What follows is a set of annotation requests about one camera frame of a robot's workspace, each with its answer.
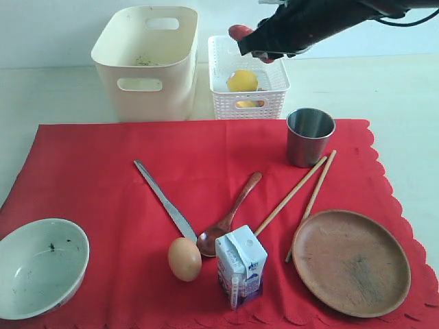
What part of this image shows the yellow lemon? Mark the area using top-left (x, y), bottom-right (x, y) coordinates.
top-left (226, 70), bottom-right (259, 92)

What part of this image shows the white ceramic bowl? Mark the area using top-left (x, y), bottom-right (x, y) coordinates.
top-left (1, 218), bottom-right (90, 320)

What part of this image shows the brown wooden plate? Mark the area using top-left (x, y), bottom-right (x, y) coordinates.
top-left (292, 210), bottom-right (412, 318)

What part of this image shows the yellow cheese wedge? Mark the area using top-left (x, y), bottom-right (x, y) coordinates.
top-left (236, 100), bottom-right (265, 108)

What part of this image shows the stainless steel cup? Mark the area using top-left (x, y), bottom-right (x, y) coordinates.
top-left (286, 108), bottom-right (336, 168)

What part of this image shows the brown egg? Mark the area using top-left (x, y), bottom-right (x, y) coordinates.
top-left (167, 237), bottom-right (202, 282)

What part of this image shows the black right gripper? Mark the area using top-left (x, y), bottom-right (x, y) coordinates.
top-left (237, 1), bottom-right (360, 59)

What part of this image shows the cream plastic bin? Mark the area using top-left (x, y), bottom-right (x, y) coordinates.
top-left (91, 5), bottom-right (198, 122)

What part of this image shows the small milk carton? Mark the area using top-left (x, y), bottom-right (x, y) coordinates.
top-left (215, 225), bottom-right (268, 309)

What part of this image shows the red tablecloth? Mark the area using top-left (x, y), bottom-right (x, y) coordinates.
top-left (1, 119), bottom-right (438, 328)

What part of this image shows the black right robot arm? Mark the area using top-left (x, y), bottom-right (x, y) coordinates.
top-left (229, 0), bottom-right (438, 62)

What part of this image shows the silver table knife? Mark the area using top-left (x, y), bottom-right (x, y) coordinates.
top-left (133, 160), bottom-right (198, 243)

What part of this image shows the red sausage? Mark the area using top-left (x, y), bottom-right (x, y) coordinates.
top-left (228, 24), bottom-right (274, 64)

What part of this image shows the brown wooden spoon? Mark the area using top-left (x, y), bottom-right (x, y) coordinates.
top-left (196, 171), bottom-right (263, 257)

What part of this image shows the white perforated basket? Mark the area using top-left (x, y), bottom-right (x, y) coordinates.
top-left (208, 36), bottom-right (290, 119)

